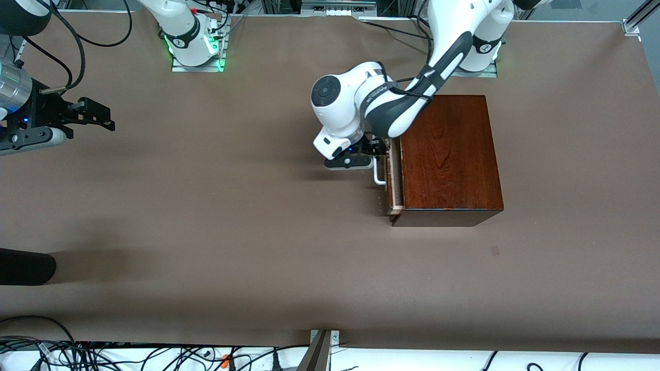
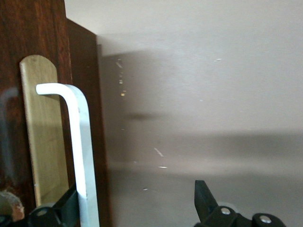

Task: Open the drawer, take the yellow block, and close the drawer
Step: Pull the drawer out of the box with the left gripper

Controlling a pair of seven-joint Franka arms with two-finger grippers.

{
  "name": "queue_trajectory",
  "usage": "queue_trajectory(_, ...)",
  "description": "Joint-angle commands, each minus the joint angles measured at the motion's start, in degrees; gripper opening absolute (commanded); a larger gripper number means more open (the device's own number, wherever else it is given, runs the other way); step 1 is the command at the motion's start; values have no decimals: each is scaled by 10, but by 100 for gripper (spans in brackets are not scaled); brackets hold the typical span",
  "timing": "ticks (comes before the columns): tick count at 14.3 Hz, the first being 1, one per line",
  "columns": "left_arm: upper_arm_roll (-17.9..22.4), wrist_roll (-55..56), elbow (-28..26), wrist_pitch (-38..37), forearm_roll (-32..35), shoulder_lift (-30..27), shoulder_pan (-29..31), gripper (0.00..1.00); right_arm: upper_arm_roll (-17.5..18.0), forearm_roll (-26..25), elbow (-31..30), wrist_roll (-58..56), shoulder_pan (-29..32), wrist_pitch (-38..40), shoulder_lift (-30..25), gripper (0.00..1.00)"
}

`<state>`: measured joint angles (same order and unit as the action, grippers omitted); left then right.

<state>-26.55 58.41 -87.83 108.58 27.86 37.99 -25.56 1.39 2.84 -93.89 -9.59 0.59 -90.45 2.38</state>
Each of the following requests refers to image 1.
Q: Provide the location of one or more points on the dark brown wooden cabinet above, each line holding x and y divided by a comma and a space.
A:
448, 154

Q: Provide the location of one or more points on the black plug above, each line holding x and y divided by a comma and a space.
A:
276, 363

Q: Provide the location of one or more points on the black rounded cylinder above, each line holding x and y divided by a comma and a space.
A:
26, 267

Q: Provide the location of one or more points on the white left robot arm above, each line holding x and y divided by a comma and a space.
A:
340, 103

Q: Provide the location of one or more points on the aluminium edge rail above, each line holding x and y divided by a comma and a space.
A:
19, 51

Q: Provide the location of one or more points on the orange connector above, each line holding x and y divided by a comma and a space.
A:
225, 360

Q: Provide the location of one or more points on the brown table cover sheet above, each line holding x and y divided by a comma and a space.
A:
258, 232

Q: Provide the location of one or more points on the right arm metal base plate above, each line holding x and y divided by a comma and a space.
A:
198, 68

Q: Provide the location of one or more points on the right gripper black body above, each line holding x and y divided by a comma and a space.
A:
47, 110

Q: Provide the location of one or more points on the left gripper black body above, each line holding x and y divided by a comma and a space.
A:
370, 145

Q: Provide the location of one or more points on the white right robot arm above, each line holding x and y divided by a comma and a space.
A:
180, 31

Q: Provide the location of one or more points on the metal bracket with beam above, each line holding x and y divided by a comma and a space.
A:
317, 355

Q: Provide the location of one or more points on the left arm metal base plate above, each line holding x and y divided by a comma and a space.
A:
479, 74

